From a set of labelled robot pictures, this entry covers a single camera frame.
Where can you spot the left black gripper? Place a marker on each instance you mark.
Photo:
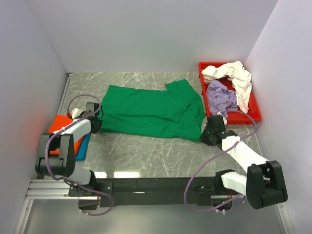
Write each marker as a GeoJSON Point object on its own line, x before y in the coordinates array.
{"type": "Point", "coordinates": [96, 124]}

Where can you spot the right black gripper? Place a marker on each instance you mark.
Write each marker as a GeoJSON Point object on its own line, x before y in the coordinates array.
{"type": "Point", "coordinates": [207, 136]}

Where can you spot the green t shirt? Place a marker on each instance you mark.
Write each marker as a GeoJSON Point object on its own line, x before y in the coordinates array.
{"type": "Point", "coordinates": [176, 112]}

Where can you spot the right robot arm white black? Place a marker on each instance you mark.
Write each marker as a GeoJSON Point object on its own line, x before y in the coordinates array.
{"type": "Point", "coordinates": [263, 185]}

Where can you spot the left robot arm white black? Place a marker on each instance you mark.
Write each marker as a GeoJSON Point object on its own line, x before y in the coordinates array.
{"type": "Point", "coordinates": [58, 148]}

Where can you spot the red plastic bin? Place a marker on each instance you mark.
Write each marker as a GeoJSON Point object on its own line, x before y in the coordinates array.
{"type": "Point", "coordinates": [233, 117]}

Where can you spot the lilac t shirt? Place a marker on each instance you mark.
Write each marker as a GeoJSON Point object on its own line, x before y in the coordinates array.
{"type": "Point", "coordinates": [220, 98]}

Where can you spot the folded teal t shirt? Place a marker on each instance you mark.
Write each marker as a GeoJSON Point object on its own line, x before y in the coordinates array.
{"type": "Point", "coordinates": [82, 150]}

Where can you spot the folded orange t shirt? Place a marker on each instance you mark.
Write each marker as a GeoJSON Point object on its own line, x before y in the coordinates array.
{"type": "Point", "coordinates": [63, 121]}

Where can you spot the white t shirt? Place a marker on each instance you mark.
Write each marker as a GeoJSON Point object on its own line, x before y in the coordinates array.
{"type": "Point", "coordinates": [238, 75]}

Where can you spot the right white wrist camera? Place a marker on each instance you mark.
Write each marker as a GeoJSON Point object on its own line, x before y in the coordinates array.
{"type": "Point", "coordinates": [223, 117]}

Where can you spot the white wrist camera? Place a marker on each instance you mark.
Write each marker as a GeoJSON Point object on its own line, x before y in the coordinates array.
{"type": "Point", "coordinates": [223, 117]}
{"type": "Point", "coordinates": [75, 113]}

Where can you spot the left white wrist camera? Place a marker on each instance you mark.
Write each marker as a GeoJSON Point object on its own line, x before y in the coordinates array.
{"type": "Point", "coordinates": [75, 113]}

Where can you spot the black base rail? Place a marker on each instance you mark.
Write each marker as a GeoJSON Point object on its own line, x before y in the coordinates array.
{"type": "Point", "coordinates": [113, 191]}

